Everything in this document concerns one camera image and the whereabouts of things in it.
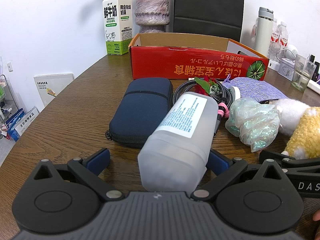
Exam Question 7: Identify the black paper bag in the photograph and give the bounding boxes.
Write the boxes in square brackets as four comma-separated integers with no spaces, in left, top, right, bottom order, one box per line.
[173,0,245,43]

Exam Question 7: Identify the wooden desk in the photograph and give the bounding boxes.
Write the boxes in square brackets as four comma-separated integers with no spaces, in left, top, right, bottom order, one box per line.
[0,40,320,220]

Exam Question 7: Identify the iridescent plastic bag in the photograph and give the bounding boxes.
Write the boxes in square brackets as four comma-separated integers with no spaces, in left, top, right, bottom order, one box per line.
[225,97,281,153]

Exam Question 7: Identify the white charger block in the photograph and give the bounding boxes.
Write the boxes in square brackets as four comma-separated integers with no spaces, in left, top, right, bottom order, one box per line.
[267,59,280,71]

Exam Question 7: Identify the red cardboard box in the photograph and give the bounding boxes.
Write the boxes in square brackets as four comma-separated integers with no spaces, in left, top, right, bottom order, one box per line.
[128,33,270,80]

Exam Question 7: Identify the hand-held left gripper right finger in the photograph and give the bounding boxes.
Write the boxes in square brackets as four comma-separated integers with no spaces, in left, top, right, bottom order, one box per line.
[191,149,294,202]

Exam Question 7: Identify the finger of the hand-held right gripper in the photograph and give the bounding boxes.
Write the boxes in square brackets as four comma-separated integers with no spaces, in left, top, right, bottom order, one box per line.
[259,150,320,175]

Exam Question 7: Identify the clear drinking glass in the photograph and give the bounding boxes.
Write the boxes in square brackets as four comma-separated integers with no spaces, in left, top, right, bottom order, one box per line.
[291,54,317,92]

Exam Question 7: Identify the translucent plastic bottle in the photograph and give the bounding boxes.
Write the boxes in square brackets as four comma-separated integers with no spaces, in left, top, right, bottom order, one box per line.
[137,92,217,192]

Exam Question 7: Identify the small white round fan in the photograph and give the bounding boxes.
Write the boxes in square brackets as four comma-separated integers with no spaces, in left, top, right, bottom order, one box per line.
[276,44,299,60]

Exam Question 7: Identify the white power strip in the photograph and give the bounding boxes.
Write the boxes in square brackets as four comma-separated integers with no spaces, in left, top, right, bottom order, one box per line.
[307,80,320,93]

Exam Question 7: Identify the purple knit pouch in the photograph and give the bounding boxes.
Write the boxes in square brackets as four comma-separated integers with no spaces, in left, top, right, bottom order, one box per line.
[222,77,288,104]

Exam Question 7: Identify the metal storage rack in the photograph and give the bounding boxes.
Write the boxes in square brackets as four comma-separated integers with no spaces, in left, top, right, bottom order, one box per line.
[0,74,19,130]

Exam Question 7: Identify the pink hair tie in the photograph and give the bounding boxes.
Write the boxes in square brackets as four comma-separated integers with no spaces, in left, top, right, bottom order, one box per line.
[217,102,230,118]

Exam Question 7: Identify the blue box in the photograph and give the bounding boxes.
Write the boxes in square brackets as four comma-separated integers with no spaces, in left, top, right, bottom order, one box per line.
[5,108,25,142]

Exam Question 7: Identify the white yellow plush toy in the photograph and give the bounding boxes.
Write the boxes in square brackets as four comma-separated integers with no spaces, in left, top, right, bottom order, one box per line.
[269,99,320,159]

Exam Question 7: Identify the purple textured vase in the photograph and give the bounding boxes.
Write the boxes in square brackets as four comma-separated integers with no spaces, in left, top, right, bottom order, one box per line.
[134,0,171,34]

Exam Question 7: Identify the red artificial rose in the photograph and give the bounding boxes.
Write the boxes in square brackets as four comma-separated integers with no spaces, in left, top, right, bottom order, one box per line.
[194,76,220,97]

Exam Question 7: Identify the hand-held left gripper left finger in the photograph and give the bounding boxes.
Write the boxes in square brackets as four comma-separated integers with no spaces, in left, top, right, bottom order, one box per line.
[31,148,124,201]

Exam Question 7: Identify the navy zipper pouch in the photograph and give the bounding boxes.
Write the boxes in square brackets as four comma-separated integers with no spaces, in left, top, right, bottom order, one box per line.
[105,78,173,148]

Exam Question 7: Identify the braided charging cable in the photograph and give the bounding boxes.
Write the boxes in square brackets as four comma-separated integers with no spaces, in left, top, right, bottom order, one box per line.
[171,79,235,135]

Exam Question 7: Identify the white thermos bottle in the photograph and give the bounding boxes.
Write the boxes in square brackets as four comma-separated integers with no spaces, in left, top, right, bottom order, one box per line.
[253,7,274,58]

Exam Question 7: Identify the clear water bottle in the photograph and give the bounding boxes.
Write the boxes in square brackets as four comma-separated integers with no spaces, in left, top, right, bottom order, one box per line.
[270,19,280,58]
[276,22,289,53]

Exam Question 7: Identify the white green milk carton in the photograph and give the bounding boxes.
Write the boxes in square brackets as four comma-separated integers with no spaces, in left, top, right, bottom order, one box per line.
[102,0,132,55]

